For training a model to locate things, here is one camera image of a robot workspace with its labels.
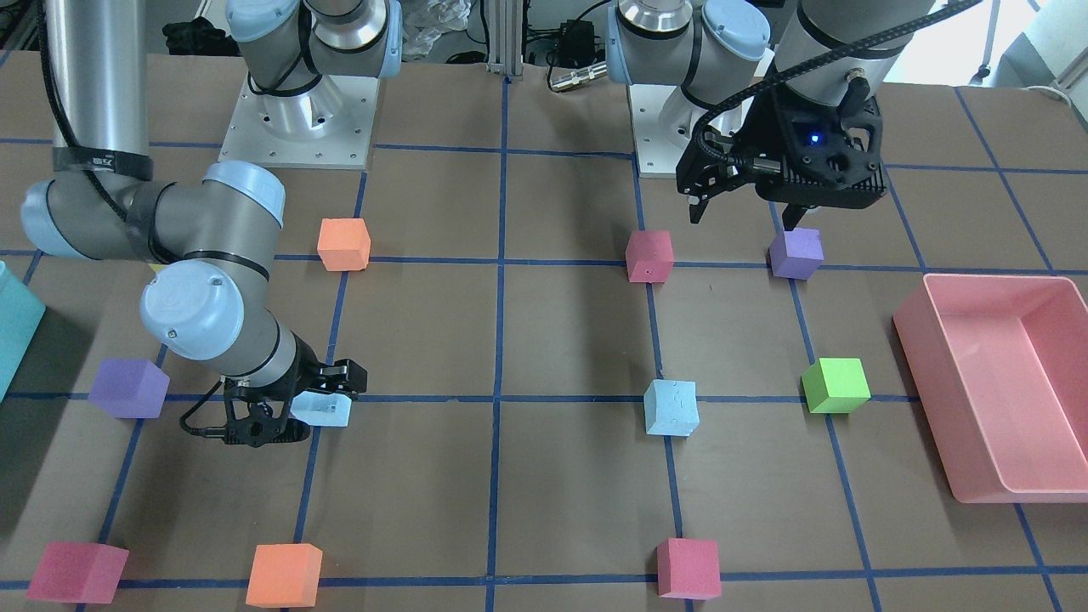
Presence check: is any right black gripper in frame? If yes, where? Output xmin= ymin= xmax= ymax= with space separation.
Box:
xmin=269 ymin=336 xmax=368 ymax=402

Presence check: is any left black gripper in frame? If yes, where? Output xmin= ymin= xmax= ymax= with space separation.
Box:
xmin=677 ymin=81 xmax=887 ymax=232

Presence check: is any light blue block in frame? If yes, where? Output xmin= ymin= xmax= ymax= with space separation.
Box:
xmin=643 ymin=379 xmax=700 ymax=438
xmin=289 ymin=391 xmax=353 ymax=428

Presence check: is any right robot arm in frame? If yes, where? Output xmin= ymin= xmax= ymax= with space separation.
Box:
xmin=20 ymin=1 xmax=400 ymax=403

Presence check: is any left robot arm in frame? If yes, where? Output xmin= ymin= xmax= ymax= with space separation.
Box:
xmin=605 ymin=1 xmax=937 ymax=231

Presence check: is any purple block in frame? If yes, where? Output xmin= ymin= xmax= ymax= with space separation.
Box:
xmin=768 ymin=227 xmax=825 ymax=281
xmin=88 ymin=358 xmax=170 ymax=419

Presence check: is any near crimson block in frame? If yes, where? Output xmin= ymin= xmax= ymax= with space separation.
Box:
xmin=625 ymin=231 xmax=676 ymax=284

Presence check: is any crimson block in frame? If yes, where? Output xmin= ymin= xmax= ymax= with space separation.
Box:
xmin=655 ymin=537 xmax=724 ymax=601
xmin=26 ymin=541 xmax=129 ymax=604
xmin=625 ymin=231 xmax=676 ymax=284

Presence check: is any near orange block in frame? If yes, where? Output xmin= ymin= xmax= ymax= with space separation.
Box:
xmin=316 ymin=218 xmax=371 ymax=272

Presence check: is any orange block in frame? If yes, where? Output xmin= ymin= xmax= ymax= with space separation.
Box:
xmin=316 ymin=218 xmax=371 ymax=272
xmin=246 ymin=543 xmax=323 ymax=609

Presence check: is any far orange block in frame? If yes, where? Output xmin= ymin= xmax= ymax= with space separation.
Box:
xmin=246 ymin=543 xmax=323 ymax=609

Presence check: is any green block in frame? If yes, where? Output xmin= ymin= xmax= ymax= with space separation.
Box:
xmin=802 ymin=357 xmax=871 ymax=414

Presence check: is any black electronics box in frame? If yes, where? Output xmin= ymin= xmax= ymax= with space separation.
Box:
xmin=555 ymin=19 xmax=596 ymax=68

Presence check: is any pink plastic bin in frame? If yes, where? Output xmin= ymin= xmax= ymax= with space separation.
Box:
xmin=893 ymin=274 xmax=1087 ymax=503

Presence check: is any cyan plastic bin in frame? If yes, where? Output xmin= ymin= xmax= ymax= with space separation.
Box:
xmin=1 ymin=261 xmax=46 ymax=400

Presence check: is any far crimson block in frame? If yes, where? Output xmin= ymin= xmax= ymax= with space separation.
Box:
xmin=26 ymin=541 xmax=129 ymax=604
xmin=655 ymin=537 xmax=724 ymax=601

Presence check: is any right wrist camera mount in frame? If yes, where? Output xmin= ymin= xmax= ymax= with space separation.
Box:
xmin=178 ymin=377 xmax=312 ymax=448

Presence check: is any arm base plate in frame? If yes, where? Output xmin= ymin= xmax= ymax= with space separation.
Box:
xmin=627 ymin=83 xmax=766 ymax=179
xmin=220 ymin=75 xmax=381 ymax=171

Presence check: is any black cables bundle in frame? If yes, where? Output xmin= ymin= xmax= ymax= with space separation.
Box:
xmin=523 ymin=0 xmax=621 ymax=69

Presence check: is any aluminium frame post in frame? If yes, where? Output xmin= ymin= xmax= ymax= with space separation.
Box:
xmin=479 ymin=0 xmax=526 ymax=79

